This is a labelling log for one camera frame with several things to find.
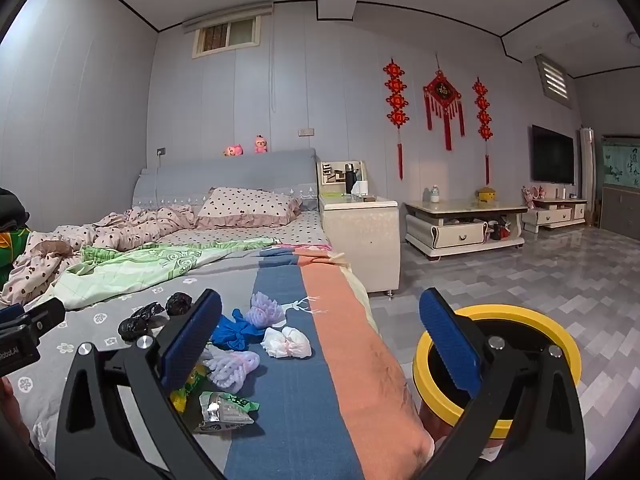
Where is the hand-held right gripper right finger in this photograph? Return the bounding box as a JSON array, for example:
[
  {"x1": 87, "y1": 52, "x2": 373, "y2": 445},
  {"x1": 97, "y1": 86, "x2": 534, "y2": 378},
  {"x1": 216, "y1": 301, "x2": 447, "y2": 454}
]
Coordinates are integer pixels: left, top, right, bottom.
[{"x1": 419, "y1": 287, "x2": 587, "y2": 480}]

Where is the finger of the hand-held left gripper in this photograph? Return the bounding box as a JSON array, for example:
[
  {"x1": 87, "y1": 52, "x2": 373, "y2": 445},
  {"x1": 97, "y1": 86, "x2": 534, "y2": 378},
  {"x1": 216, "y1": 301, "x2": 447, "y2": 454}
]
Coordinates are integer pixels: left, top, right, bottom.
[
  {"x1": 24, "y1": 298, "x2": 67, "y2": 335},
  {"x1": 0, "y1": 304, "x2": 26, "y2": 330}
]

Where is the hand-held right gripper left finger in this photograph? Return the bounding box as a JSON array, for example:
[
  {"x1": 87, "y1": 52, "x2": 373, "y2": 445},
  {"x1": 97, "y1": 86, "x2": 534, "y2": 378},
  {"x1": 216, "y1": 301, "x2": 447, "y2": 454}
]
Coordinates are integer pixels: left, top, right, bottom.
[{"x1": 54, "y1": 288, "x2": 223, "y2": 480}]

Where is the small black plastic bag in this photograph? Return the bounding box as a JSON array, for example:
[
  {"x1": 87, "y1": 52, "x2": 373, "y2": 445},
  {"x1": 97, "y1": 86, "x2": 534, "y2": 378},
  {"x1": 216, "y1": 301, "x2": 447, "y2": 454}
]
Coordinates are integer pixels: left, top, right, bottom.
[{"x1": 165, "y1": 292, "x2": 194, "y2": 317}]

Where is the blue rubber glove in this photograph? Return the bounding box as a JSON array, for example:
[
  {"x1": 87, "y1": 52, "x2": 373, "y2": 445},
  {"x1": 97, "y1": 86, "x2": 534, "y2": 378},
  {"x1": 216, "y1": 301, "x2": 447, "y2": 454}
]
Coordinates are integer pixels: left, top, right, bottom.
[{"x1": 210, "y1": 308, "x2": 266, "y2": 352}]

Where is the green chip bag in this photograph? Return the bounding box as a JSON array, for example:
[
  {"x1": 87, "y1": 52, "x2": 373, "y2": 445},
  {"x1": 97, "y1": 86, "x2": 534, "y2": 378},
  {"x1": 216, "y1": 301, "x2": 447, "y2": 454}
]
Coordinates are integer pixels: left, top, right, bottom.
[{"x1": 170, "y1": 360, "x2": 208, "y2": 413}]

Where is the yellow black bin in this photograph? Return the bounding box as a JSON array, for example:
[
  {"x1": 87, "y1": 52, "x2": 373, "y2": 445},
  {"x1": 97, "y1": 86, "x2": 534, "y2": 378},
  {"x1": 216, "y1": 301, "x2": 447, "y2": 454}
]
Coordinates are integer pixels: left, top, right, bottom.
[{"x1": 412, "y1": 304, "x2": 582, "y2": 440}]

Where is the large black plastic bag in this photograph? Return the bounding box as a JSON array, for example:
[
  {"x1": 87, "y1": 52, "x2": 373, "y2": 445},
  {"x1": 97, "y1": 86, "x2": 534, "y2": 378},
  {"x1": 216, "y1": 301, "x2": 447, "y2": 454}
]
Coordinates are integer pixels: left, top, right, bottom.
[{"x1": 118, "y1": 302, "x2": 168, "y2": 345}]

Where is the green silver snack wrapper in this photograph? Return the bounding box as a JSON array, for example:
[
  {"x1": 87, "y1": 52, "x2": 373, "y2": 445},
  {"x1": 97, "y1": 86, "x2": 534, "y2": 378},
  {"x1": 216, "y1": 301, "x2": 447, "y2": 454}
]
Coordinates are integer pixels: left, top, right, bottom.
[{"x1": 192, "y1": 391, "x2": 261, "y2": 435}]

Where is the person's left hand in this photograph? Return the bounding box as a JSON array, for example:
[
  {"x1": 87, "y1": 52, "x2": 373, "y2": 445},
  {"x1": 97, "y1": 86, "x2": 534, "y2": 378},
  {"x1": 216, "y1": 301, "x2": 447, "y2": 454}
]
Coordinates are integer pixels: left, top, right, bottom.
[{"x1": 0, "y1": 377, "x2": 30, "y2": 461}]

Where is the green patterned quilt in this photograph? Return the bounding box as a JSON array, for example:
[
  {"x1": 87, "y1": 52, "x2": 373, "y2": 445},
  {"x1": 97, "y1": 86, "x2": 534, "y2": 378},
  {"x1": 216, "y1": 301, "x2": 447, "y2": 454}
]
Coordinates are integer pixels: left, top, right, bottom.
[{"x1": 52, "y1": 237, "x2": 281, "y2": 311}]

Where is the black cloth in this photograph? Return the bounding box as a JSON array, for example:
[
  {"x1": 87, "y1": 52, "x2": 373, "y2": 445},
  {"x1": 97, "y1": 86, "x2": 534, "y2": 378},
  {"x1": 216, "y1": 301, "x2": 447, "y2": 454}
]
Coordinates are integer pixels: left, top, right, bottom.
[{"x1": 0, "y1": 187, "x2": 31, "y2": 233}]

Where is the cream coffee table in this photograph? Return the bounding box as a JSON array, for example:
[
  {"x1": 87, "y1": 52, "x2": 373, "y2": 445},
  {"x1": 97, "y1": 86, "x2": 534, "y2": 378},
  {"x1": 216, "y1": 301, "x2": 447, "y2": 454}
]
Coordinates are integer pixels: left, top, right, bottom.
[{"x1": 402, "y1": 199, "x2": 528, "y2": 261}]

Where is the polka dot duvet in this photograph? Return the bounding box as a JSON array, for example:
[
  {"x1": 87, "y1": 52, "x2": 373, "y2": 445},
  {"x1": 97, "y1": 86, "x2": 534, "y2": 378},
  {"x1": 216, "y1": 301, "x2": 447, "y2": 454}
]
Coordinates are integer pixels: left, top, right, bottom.
[{"x1": 0, "y1": 204, "x2": 211, "y2": 308}]

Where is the grey blue orange deer bedspread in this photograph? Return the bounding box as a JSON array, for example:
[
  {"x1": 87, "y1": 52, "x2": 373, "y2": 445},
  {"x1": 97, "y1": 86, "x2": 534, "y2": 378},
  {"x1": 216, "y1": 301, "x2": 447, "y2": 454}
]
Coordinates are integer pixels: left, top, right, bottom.
[{"x1": 0, "y1": 242, "x2": 436, "y2": 480}]

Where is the cream bedside cabinet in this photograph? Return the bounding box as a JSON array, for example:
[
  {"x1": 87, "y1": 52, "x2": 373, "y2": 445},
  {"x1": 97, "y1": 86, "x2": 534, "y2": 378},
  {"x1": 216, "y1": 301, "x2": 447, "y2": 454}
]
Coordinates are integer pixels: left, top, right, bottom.
[{"x1": 316, "y1": 160, "x2": 401, "y2": 296}]

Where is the polka dot pillow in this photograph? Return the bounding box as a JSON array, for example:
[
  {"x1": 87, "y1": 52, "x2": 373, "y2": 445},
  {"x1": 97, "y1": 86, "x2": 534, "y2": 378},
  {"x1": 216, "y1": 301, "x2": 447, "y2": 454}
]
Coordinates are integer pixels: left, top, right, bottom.
[{"x1": 196, "y1": 187, "x2": 303, "y2": 231}]

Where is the cream tv stand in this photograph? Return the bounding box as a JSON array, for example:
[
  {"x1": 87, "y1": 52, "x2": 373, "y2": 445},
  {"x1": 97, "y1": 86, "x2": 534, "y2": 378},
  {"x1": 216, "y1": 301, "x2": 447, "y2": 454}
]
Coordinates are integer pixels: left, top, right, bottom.
[{"x1": 522, "y1": 197, "x2": 588, "y2": 233}]

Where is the grey upholstered bed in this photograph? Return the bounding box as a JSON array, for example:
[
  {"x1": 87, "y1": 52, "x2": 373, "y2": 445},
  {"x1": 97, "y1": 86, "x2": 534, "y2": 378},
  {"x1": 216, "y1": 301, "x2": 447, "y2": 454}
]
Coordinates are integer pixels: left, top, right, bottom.
[{"x1": 0, "y1": 147, "x2": 436, "y2": 480}]

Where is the black television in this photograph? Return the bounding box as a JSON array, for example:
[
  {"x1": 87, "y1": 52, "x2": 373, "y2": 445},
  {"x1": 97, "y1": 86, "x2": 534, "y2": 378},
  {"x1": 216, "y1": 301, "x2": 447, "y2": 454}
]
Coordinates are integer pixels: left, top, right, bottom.
[{"x1": 530, "y1": 125, "x2": 575, "y2": 184}]

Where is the fish tank cabinet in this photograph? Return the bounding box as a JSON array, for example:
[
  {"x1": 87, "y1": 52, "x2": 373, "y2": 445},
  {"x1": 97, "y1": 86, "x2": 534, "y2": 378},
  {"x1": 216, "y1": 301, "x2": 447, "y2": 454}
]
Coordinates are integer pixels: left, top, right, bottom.
[{"x1": 597, "y1": 134, "x2": 640, "y2": 241}]

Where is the white standing air conditioner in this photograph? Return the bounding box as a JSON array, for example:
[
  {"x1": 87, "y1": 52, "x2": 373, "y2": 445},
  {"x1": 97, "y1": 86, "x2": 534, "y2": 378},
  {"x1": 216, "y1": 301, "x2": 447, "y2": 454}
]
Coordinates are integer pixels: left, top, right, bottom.
[{"x1": 578, "y1": 127, "x2": 597, "y2": 226}]

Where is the red diamond knot ornament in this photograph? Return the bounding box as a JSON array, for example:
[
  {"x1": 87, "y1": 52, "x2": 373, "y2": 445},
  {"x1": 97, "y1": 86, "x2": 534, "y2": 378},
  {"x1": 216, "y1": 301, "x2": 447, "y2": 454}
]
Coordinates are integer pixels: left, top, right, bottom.
[{"x1": 423, "y1": 69, "x2": 466, "y2": 152}]

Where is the small window with blind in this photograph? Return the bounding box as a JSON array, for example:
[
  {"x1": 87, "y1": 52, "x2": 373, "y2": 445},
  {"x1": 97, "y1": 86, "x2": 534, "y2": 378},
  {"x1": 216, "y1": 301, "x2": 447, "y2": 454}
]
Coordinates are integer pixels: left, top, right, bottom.
[{"x1": 535, "y1": 54, "x2": 571, "y2": 108}]

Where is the barred window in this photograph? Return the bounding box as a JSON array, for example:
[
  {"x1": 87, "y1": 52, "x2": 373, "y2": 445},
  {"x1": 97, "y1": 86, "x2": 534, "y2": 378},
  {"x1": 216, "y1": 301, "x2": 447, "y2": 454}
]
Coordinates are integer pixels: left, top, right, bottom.
[{"x1": 192, "y1": 15, "x2": 262, "y2": 58}]

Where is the white roller blind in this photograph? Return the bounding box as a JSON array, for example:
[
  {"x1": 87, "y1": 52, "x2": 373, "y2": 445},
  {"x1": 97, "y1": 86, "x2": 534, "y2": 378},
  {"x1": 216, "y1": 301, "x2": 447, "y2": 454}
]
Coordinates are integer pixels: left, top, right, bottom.
[{"x1": 181, "y1": 1, "x2": 274, "y2": 29}]

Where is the long red knot string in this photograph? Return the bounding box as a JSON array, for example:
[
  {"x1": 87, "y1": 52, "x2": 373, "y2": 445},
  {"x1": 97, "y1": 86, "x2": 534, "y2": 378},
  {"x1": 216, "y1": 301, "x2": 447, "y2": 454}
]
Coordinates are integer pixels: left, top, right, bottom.
[
  {"x1": 472, "y1": 77, "x2": 494, "y2": 186},
  {"x1": 383, "y1": 58, "x2": 410, "y2": 181}
]

